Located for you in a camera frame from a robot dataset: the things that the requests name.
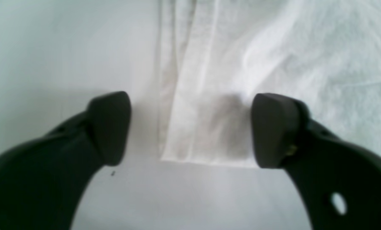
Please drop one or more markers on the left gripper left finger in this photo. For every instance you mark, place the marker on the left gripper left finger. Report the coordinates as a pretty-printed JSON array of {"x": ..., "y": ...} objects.
[{"x": 43, "y": 180}]

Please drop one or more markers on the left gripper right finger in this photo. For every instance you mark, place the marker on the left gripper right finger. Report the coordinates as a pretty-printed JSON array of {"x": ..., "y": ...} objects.
[{"x": 339, "y": 182}]

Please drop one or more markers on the white printed T-shirt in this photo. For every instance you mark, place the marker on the white printed T-shirt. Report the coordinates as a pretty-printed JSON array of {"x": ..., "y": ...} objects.
[{"x": 216, "y": 55}]

